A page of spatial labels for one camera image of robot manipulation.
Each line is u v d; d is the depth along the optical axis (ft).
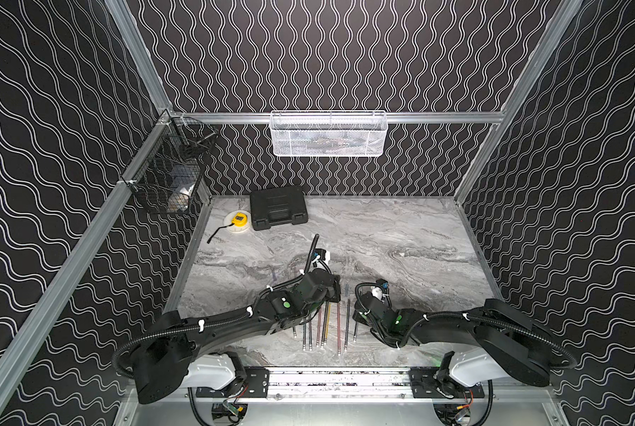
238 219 3.60
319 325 2.81
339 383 2.50
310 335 2.74
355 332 2.74
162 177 3.03
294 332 2.75
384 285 2.61
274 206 3.62
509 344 1.42
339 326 2.81
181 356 1.32
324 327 2.81
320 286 1.92
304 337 2.74
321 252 2.29
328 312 2.89
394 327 2.13
